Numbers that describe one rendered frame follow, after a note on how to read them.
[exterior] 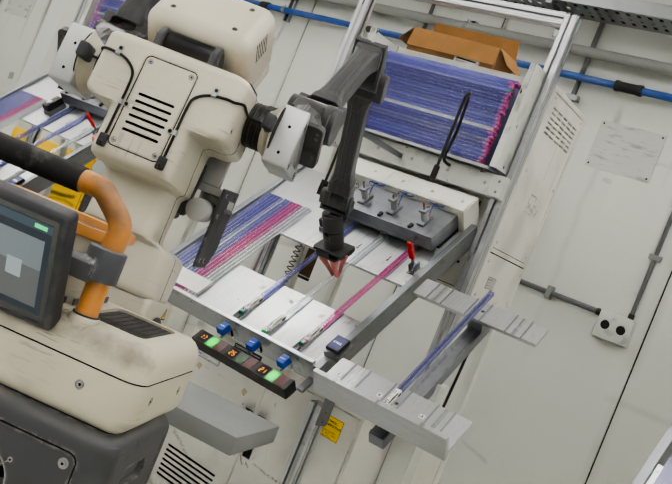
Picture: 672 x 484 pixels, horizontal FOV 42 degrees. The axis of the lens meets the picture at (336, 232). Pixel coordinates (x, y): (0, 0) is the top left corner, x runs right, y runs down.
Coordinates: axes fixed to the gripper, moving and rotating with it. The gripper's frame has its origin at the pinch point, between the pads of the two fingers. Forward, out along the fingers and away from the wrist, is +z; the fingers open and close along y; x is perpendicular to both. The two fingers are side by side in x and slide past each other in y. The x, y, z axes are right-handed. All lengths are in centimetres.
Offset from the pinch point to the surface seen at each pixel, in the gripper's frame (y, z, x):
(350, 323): -15.9, 2.4, 13.1
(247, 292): 16.6, 2.7, 18.7
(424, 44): 38, -31, -98
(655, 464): -98, 2, 14
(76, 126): 142, -3, -16
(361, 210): 8.1, -7.4, -22.4
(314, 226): 21.1, -0.8, -15.4
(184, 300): 29.7, 4.0, 30.6
